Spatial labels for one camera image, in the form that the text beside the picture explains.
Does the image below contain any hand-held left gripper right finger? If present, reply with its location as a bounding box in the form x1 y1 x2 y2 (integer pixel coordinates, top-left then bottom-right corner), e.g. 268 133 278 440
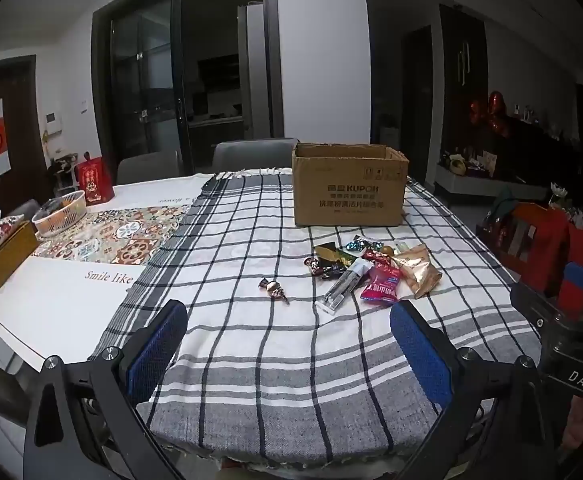
389 300 557 480

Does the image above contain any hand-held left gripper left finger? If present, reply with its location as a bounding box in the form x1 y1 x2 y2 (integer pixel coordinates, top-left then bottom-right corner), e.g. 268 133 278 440
22 299 190 480

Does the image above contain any pink snack packet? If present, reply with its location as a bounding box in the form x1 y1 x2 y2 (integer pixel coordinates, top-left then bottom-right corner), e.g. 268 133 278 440
360 265 403 306

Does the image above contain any gold snack packet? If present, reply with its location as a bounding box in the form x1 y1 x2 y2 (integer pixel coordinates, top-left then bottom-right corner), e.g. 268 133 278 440
391 244 443 300

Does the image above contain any clear long packet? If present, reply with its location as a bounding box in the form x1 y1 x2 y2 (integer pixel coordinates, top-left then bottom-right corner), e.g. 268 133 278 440
315 259 372 317

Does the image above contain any red snack packet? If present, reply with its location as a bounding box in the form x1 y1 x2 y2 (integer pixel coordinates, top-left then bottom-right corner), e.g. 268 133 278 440
361 247 392 266

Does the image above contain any brown cardboard box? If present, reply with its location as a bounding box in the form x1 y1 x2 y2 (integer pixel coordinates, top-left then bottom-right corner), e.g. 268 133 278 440
291 141 410 228

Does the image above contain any green cloth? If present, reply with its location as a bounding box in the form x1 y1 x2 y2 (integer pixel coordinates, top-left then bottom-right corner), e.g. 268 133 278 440
491 187 522 216

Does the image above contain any plaid tablecloth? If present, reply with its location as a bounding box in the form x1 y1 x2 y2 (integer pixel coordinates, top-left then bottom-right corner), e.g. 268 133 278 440
88 167 545 466

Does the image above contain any patterned table runner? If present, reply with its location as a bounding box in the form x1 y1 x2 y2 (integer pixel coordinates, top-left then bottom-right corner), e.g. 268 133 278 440
34 204 195 266

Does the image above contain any brown wrapped candy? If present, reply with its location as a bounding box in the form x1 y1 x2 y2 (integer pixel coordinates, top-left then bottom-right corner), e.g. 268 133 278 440
258 276 290 305

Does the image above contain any white sideboard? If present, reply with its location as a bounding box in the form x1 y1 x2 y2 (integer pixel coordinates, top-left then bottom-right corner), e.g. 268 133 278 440
434 162 549 201

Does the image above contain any white basket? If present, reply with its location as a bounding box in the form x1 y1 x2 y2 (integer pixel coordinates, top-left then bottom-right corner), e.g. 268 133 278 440
32 190 87 238

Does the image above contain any floral tissue box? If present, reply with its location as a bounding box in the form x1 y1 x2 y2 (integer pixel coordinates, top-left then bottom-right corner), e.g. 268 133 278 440
0 207 40 290

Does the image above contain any red gift bag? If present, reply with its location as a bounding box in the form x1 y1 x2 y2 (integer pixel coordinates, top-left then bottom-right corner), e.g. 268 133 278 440
75 151 115 206

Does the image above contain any red foil balloon bunch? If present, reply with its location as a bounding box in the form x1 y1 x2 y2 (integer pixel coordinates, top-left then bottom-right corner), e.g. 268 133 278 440
469 91 515 138

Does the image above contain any small white shelf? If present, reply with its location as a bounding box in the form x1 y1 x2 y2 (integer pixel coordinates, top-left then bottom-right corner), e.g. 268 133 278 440
49 150 80 198

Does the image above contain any wide grey chair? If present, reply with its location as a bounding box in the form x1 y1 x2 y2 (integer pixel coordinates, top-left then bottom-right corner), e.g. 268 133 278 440
212 138 299 176

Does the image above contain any dark wardrobe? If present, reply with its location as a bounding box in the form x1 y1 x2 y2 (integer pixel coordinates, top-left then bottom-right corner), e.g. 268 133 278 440
439 2 489 171

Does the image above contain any dark door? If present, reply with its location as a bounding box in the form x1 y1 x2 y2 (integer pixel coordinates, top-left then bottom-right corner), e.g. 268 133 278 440
401 25 435 186

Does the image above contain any glass sliding door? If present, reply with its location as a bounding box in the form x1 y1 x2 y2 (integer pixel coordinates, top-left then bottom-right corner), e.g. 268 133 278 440
92 0 280 176

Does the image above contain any brown wooden door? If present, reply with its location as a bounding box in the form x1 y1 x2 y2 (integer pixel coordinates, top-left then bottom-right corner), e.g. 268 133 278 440
0 55 55 211

